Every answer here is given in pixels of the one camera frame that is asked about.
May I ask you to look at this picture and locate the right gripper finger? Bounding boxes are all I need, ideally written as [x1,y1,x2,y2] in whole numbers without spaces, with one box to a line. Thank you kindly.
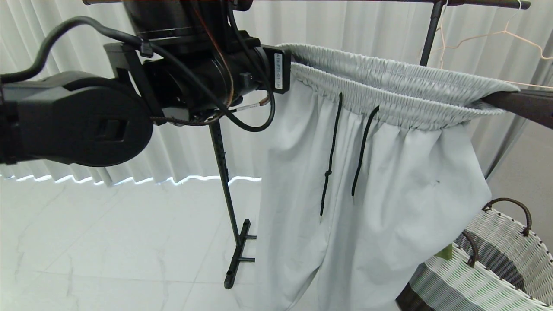
[482,89,553,130]

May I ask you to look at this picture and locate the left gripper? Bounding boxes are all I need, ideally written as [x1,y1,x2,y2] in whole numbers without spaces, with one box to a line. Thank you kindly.
[143,37,291,121]

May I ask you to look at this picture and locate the pink clothes hanger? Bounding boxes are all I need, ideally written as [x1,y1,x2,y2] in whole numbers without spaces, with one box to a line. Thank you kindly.
[417,17,450,70]
[445,6,553,90]

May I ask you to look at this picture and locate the pale grey shorts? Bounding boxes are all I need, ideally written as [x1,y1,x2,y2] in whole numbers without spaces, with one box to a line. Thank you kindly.
[255,42,521,311]

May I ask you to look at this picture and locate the black clothes rack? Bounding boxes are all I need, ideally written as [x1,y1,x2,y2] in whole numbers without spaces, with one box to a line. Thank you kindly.
[82,0,531,290]

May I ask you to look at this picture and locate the white laundry basket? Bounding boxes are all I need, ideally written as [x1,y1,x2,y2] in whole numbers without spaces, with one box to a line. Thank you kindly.
[395,198,553,311]

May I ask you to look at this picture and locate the black cable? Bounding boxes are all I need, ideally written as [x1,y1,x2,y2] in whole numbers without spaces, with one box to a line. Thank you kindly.
[0,16,277,133]

